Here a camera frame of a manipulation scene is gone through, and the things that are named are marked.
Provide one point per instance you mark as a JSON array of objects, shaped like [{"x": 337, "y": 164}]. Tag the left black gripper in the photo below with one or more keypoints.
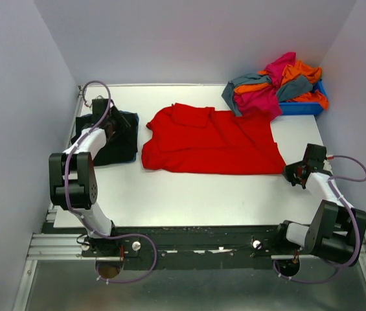
[{"x": 122, "y": 123}]

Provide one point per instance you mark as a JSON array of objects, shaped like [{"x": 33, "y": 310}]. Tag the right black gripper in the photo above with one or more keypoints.
[{"x": 289, "y": 172}]

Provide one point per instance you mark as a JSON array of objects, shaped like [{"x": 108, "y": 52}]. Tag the blue t-shirt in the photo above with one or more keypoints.
[{"x": 128, "y": 140}]

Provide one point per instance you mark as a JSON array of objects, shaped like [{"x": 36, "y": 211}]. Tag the black t-shirt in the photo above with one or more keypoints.
[{"x": 109, "y": 155}]

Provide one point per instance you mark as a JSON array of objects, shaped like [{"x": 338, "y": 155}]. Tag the red t-shirt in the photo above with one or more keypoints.
[{"x": 186, "y": 139}]

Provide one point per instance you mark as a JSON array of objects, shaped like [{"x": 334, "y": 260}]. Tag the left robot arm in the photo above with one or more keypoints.
[{"x": 72, "y": 177}]

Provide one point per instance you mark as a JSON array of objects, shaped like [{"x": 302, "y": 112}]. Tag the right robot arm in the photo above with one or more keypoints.
[{"x": 338, "y": 228}]

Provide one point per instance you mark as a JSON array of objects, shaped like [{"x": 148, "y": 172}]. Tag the blue plastic bin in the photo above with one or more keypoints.
[{"x": 312, "y": 103}]

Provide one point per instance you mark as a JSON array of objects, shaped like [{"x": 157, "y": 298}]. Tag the magenta t-shirt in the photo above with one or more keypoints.
[{"x": 258, "y": 91}]

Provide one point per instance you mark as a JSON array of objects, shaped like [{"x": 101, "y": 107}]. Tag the grey-blue t-shirt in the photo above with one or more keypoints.
[{"x": 288, "y": 91}]

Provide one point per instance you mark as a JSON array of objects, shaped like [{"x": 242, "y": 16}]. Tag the orange t-shirt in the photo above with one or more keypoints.
[{"x": 291, "y": 72}]

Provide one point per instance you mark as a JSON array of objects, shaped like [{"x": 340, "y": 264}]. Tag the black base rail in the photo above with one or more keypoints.
[{"x": 193, "y": 248}]

